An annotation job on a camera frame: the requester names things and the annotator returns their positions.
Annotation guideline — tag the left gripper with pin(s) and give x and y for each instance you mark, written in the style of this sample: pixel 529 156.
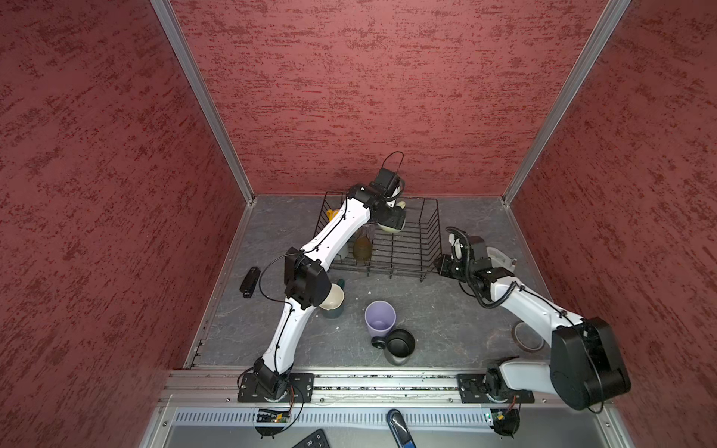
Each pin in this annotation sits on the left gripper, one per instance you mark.
pixel 396 218

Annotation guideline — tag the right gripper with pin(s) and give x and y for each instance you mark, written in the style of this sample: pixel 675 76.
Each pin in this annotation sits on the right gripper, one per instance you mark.
pixel 442 261

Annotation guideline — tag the light green mug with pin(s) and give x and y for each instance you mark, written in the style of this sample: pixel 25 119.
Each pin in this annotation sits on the light green mug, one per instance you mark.
pixel 401 204

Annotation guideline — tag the olive glass cup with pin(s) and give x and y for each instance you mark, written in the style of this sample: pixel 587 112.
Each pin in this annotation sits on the olive glass cup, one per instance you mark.
pixel 363 249

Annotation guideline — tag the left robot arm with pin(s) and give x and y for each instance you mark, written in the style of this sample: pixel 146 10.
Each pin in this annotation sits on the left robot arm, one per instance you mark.
pixel 306 279

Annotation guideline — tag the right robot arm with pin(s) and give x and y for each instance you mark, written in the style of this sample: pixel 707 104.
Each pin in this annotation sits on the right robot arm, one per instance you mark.
pixel 585 367

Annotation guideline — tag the purple cup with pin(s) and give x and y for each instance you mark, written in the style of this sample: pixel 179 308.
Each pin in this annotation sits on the purple cup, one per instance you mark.
pixel 380 318

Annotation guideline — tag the black mug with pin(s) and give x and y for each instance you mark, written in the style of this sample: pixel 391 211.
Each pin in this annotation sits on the black mug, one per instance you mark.
pixel 397 346

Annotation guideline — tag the tape roll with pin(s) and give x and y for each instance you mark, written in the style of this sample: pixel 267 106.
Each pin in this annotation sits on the tape roll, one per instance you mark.
pixel 527 339

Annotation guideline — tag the dark green mug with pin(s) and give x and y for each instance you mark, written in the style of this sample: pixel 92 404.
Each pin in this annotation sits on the dark green mug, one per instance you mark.
pixel 333 306

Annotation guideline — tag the black blue handheld device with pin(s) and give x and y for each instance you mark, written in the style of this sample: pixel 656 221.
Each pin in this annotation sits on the black blue handheld device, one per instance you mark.
pixel 399 429

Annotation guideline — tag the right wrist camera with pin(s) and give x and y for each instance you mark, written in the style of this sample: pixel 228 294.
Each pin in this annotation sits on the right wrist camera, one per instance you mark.
pixel 459 242

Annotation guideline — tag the black wire dish rack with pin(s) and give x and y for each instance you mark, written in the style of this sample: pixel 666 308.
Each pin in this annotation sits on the black wire dish rack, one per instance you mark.
pixel 408 253

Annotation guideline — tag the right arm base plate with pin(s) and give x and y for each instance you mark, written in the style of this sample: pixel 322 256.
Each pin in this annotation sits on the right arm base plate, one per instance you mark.
pixel 473 390

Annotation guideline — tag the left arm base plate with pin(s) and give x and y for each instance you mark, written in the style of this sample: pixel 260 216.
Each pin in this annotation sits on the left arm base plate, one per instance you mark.
pixel 295 387

